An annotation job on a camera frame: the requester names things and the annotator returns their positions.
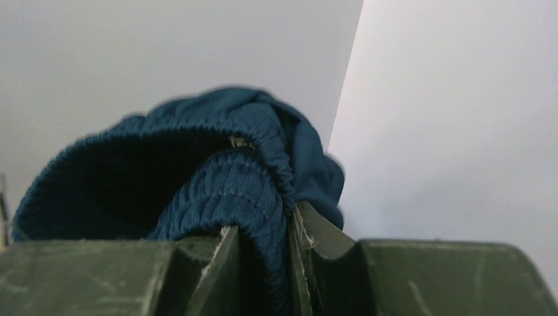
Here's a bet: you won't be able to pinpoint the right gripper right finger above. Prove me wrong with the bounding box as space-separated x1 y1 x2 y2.
288 202 557 315

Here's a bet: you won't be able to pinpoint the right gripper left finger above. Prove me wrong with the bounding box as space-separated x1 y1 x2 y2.
1 227 240 315

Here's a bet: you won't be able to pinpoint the navy blue shorts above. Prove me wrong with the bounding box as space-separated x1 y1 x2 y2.
12 87 345 315

